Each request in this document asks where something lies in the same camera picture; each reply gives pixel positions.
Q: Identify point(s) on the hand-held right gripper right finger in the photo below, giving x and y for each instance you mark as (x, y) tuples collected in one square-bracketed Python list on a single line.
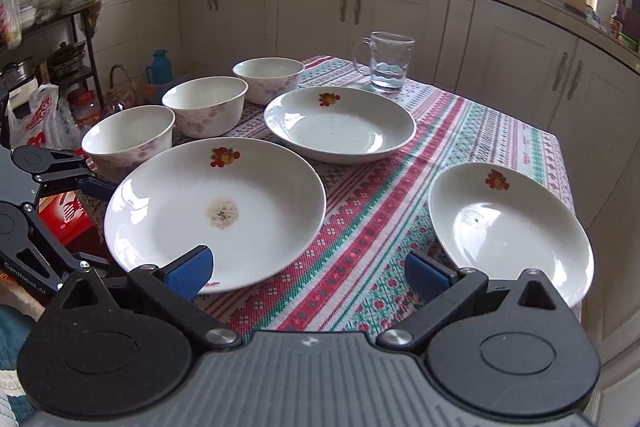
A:
[(425, 276)]

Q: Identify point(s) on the white red-print plastic bag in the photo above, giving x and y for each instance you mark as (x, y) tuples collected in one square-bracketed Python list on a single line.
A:
[(42, 117)]

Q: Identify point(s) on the dark cooking pot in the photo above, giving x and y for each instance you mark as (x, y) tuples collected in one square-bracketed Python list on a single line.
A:
[(66, 57)]

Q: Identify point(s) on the clear glass mug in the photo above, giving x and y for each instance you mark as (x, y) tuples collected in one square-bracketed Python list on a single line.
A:
[(390, 57)]

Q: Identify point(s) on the striped patterned tablecloth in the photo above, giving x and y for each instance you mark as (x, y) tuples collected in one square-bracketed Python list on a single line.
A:
[(370, 217)]

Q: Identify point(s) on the red knife block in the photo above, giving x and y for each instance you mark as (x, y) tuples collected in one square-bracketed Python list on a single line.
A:
[(629, 4)]

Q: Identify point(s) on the red cardboard box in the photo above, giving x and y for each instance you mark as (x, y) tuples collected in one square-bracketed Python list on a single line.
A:
[(70, 219)]

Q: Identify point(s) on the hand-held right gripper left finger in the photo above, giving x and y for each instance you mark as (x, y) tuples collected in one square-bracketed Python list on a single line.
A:
[(192, 268)]

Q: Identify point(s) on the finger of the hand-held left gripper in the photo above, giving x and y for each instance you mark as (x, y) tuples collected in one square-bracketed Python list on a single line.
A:
[(50, 252), (97, 188)]

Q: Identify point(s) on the white pink-floral bowl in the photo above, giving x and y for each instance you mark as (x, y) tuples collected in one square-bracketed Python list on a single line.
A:
[(267, 82), (205, 107), (125, 142)]

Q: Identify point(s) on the person's fleece robe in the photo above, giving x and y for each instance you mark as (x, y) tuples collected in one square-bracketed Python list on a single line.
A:
[(12, 357)]

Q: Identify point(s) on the teal thermos jug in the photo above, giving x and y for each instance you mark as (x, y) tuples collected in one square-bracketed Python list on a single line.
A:
[(159, 69)]

